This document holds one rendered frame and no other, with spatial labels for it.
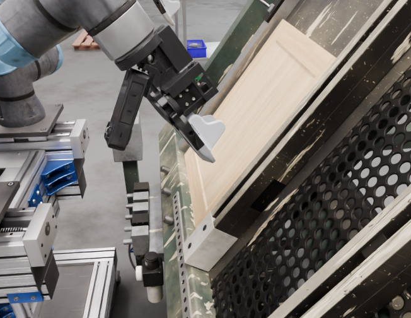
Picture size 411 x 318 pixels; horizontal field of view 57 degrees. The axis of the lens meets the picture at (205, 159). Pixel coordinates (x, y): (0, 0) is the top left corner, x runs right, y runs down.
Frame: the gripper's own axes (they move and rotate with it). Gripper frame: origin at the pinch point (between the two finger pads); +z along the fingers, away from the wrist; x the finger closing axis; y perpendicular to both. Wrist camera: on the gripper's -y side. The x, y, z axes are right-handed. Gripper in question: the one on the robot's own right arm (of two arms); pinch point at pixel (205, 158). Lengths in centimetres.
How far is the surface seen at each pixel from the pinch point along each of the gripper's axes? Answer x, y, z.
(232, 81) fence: 64, 30, 20
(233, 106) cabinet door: 54, 22, 22
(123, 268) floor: 127, -61, 87
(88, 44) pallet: 541, 21, 28
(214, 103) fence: 67, 21, 23
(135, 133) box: 96, -7, 22
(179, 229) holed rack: 35.4, -14.5, 30.7
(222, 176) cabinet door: 36.3, 4.0, 27.8
